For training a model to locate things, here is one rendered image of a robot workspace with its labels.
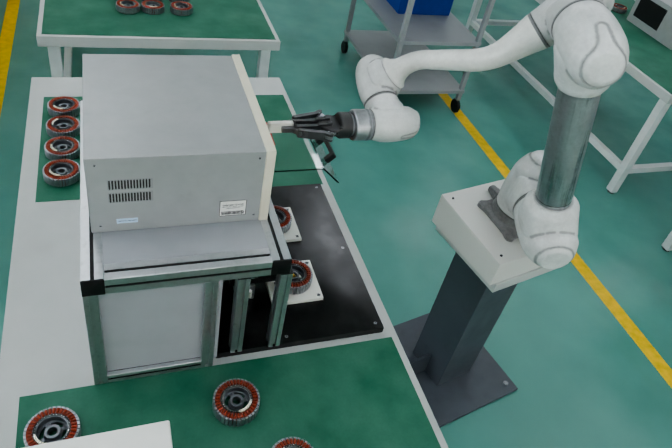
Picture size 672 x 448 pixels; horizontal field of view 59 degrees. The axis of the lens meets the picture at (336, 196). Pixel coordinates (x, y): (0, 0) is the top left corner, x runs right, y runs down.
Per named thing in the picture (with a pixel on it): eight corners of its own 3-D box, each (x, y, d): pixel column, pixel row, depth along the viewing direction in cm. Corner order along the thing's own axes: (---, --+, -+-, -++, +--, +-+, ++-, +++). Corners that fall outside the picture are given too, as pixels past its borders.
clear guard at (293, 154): (316, 136, 193) (319, 120, 189) (339, 183, 176) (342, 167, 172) (215, 139, 182) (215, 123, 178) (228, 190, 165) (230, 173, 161)
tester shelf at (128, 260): (235, 110, 184) (236, 98, 182) (289, 273, 137) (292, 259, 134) (81, 113, 169) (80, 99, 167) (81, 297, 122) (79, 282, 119)
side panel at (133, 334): (210, 356, 154) (217, 271, 133) (212, 366, 152) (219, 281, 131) (94, 374, 144) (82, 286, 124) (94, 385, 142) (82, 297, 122)
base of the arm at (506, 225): (507, 186, 214) (514, 175, 211) (547, 231, 202) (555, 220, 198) (468, 195, 206) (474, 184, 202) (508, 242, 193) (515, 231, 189)
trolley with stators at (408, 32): (407, 50, 492) (442, -78, 429) (461, 119, 421) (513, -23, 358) (339, 49, 472) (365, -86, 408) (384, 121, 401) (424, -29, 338)
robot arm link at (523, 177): (535, 193, 206) (566, 145, 191) (548, 232, 193) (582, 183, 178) (491, 185, 204) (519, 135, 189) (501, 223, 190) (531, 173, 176)
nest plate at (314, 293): (309, 262, 182) (309, 259, 181) (323, 300, 172) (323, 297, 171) (260, 267, 177) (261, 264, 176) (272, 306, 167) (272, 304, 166)
